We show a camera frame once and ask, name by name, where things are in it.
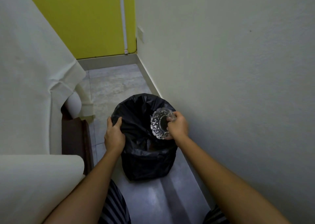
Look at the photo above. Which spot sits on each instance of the person's left hand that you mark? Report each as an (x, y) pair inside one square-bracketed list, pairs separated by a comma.
[(114, 138)]

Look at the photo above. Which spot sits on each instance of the person's right hand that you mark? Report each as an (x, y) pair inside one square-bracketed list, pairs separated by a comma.
[(179, 127)]

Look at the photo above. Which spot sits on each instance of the person's right thumb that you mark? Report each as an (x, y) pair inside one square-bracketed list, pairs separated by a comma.
[(170, 119)]

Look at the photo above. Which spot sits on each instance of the person's left thumb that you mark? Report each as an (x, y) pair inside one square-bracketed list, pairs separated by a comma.
[(118, 122)]

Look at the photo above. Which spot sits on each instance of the clear cut glass ashtray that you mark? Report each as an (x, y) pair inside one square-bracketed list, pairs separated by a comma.
[(155, 122)]

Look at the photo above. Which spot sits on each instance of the trash bin with black bag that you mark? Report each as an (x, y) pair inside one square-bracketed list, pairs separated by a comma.
[(145, 157)]

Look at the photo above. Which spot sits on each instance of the person's right forearm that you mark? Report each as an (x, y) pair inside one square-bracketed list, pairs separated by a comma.
[(221, 179)]

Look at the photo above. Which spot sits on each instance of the person's left forearm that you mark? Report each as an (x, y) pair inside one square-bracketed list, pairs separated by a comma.
[(91, 187)]

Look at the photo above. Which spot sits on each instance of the white bolster pillow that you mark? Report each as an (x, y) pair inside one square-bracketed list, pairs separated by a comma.
[(73, 105)]

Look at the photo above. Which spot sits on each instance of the person's striped shorts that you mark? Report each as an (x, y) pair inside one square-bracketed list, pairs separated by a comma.
[(114, 206)]

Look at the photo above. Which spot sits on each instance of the white bed sheet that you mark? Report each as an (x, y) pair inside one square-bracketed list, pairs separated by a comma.
[(27, 71)]

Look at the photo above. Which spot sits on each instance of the white duvet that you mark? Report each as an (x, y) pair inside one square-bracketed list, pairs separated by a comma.
[(37, 189)]

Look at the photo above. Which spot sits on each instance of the dark wooden bed frame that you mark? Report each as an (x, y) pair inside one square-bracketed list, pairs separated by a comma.
[(75, 137)]

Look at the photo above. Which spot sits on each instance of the white wall socket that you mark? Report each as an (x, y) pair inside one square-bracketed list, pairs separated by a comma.
[(140, 34)]

